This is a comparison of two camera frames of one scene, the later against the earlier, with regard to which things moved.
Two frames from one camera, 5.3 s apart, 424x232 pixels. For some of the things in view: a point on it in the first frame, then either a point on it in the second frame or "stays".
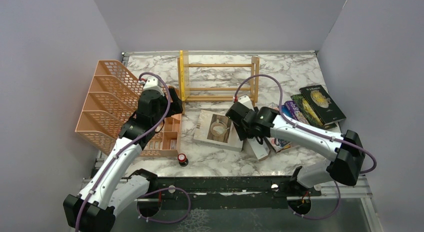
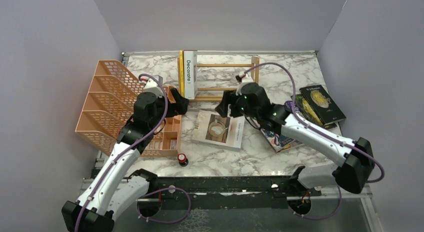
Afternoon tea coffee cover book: x=217 y=129 stays
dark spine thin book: x=278 y=145 stays
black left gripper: x=176 y=105 stays
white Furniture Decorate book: x=261 y=150 → x=190 y=74
